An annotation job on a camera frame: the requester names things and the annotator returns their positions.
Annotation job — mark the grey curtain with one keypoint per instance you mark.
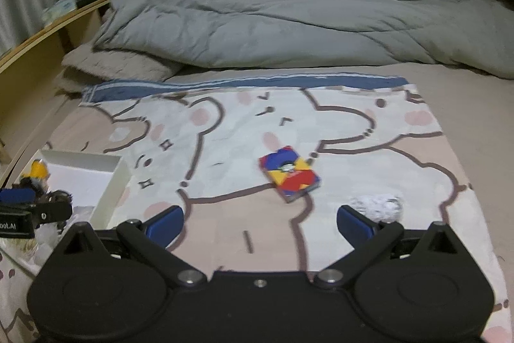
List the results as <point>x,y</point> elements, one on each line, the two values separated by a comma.
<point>24,5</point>

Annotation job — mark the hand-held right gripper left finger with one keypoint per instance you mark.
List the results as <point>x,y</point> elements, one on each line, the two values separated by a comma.
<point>165,224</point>

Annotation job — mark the wooden headboard shelf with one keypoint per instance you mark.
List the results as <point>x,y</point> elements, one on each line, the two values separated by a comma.
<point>44,57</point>

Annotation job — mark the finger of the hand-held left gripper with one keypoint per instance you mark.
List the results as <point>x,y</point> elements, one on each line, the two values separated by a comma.
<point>16,195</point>
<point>54,211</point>

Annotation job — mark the printed bear blanket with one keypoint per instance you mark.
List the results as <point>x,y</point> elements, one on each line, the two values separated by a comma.
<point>241,134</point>

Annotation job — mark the tissue box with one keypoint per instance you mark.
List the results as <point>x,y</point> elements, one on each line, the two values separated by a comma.
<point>60,8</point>

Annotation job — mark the grey duvet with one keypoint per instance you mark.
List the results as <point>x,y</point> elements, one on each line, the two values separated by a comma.
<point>281,17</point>

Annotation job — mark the straw paper filler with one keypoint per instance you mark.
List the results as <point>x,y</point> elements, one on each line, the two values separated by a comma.
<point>22,246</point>

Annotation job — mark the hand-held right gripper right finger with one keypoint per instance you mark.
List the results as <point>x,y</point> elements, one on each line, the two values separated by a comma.
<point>353,224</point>

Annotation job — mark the white cardboard box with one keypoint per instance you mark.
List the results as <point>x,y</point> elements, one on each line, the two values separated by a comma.
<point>109,190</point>

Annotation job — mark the beige fluffy pillow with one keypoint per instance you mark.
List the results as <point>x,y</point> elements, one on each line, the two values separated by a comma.
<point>116,65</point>

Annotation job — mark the colourful card box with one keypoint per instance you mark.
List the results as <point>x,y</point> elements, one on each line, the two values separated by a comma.
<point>289,174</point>

